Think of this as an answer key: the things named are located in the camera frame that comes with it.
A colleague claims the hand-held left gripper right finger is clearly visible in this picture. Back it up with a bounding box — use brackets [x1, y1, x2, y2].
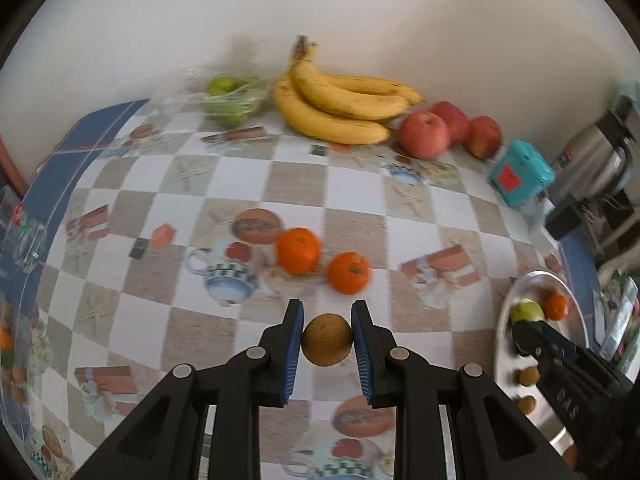
[351, 300, 576, 480]

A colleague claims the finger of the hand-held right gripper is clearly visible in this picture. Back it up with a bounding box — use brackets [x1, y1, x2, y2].
[511, 319, 636, 442]

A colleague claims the round steel basin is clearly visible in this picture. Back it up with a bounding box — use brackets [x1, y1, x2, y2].
[492, 270, 591, 453]

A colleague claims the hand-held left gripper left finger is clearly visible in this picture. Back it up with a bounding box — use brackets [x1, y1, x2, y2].
[72, 299, 306, 480]

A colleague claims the green mango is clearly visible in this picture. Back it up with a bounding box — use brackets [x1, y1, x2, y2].
[509, 300, 546, 325]

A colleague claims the orange mandarin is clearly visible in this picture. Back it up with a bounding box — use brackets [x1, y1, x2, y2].
[544, 292, 571, 322]
[327, 251, 371, 296]
[276, 227, 321, 276]

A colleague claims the clear glass cup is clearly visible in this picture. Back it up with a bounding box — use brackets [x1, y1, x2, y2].
[7, 205, 51, 273]

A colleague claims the checkered printed tablecloth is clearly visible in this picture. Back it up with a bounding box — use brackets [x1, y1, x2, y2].
[0, 99, 601, 480]

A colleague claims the teal plastic box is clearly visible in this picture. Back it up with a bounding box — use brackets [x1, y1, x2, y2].
[488, 140, 556, 208]

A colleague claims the plastic bag of green fruit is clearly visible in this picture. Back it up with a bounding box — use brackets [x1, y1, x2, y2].
[185, 62, 276, 128]

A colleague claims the yellow banana bunch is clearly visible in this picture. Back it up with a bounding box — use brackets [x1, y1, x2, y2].
[272, 35, 426, 146]

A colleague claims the smartphone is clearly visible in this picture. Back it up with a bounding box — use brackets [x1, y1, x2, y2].
[602, 280, 640, 356]

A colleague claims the red apple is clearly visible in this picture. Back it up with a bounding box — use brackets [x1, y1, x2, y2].
[429, 101, 471, 148]
[465, 116, 503, 161]
[398, 111, 451, 161]

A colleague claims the white power block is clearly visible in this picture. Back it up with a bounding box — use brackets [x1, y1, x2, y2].
[522, 197, 556, 236]

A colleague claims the brown wooden rail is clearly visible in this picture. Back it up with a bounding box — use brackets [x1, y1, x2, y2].
[0, 135, 28, 198]

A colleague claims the steel thermos jug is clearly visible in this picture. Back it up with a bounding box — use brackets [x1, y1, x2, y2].
[547, 107, 638, 208]

